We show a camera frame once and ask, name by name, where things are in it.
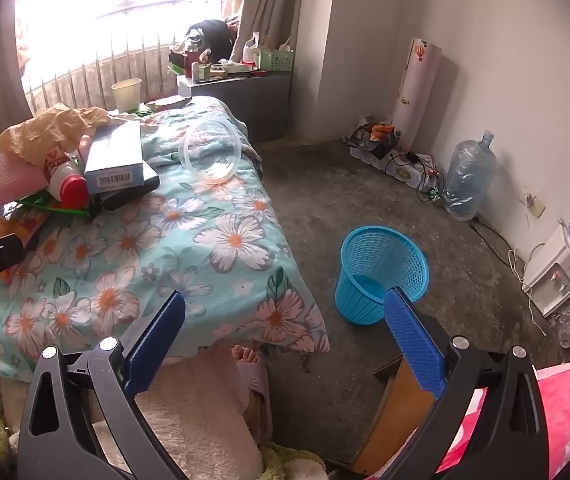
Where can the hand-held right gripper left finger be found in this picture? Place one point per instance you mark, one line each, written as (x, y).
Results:
(157, 342)

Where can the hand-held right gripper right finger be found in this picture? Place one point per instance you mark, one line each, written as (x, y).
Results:
(412, 340)

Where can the green snack bag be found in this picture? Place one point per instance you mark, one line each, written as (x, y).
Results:
(40, 203)

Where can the blue plastic wastebasket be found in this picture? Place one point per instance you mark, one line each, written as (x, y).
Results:
(360, 260)

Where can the white bottle red cap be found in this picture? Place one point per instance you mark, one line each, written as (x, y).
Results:
(67, 182)

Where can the brown paper bag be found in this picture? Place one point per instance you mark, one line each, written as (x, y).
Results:
(45, 130)

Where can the wooden board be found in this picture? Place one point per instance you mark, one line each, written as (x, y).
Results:
(395, 420)

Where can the person's leg fluffy trousers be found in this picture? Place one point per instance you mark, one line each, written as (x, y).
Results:
(190, 420)

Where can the pink foam pouch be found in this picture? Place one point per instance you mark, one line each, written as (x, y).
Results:
(15, 177)

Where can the floral turquoise blanket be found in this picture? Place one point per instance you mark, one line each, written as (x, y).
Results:
(190, 260)

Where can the person's foot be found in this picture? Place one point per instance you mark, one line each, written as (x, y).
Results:
(246, 356)

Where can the pink slipper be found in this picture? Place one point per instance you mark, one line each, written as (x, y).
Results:
(261, 390)

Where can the black flat box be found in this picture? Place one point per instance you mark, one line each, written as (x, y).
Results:
(132, 194)

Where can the white appliance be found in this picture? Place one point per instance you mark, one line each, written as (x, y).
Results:
(552, 280)

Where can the grey cardboard box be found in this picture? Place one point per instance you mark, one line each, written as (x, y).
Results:
(115, 155)

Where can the pink blanket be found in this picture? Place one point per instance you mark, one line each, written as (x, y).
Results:
(565, 410)

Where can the large clear water jug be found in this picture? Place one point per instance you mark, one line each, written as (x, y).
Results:
(467, 180)

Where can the yellow green fluffy cushion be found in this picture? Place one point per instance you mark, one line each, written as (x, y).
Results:
(290, 462)

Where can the black orange snack bag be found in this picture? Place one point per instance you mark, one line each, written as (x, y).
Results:
(375, 137)

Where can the white paper cup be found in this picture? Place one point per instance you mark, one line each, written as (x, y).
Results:
(126, 96)

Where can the metal window railing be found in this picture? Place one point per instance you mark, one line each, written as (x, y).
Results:
(115, 72)

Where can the dark flat book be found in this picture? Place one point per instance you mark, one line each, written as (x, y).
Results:
(167, 103)

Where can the rolled pink poster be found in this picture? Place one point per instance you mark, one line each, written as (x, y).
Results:
(415, 95)

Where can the grey cabinet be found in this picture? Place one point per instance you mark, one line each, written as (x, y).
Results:
(260, 105)

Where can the green plastic basket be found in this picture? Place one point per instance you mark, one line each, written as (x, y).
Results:
(277, 61)

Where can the white plastic bag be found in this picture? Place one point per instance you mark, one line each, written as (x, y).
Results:
(252, 49)

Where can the white wall socket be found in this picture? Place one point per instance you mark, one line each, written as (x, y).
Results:
(535, 207)

